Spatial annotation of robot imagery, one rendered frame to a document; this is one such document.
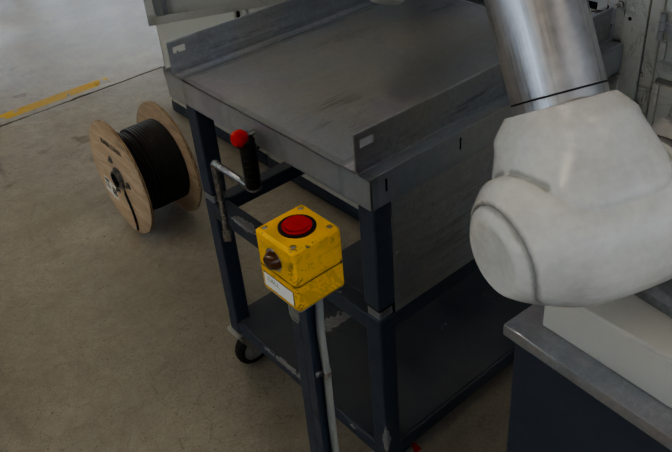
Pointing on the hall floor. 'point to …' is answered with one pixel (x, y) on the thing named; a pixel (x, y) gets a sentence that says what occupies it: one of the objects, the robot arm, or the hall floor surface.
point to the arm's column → (564, 415)
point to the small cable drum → (146, 166)
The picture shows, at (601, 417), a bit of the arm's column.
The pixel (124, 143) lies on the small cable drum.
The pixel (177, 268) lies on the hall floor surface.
